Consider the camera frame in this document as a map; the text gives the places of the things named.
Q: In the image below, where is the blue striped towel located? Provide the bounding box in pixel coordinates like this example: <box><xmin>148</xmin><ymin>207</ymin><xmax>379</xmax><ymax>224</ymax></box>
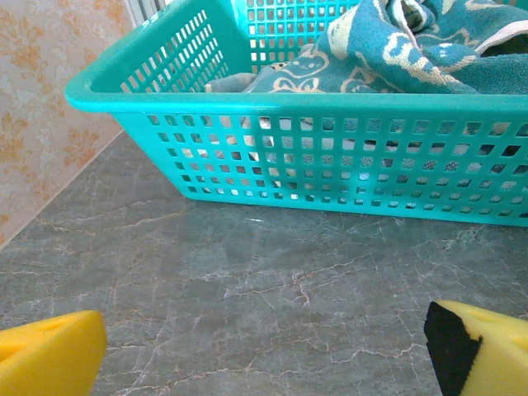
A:
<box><xmin>204</xmin><ymin>72</ymin><xmax>261</xmax><ymax>94</ymax></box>

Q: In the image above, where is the aluminium frame post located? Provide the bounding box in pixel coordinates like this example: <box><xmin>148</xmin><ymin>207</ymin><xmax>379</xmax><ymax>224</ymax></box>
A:
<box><xmin>123</xmin><ymin>0</ymin><xmax>168</xmax><ymax>30</ymax></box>

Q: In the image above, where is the teal plastic basket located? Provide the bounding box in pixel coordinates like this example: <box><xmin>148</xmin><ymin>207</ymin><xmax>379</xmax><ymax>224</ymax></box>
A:
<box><xmin>64</xmin><ymin>0</ymin><xmax>528</xmax><ymax>228</ymax></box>

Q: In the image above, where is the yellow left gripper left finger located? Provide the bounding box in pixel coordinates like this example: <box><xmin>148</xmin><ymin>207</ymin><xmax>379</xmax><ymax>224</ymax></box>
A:
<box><xmin>0</xmin><ymin>309</ymin><xmax>108</xmax><ymax>396</ymax></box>

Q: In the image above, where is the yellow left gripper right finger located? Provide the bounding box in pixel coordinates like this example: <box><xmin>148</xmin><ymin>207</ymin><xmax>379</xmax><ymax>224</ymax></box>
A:
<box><xmin>423</xmin><ymin>299</ymin><xmax>528</xmax><ymax>396</ymax></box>

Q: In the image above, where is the teal rabbit print towel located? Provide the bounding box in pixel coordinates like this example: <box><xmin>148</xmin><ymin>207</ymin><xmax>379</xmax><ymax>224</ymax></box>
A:
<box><xmin>243</xmin><ymin>0</ymin><xmax>528</xmax><ymax>95</ymax></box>

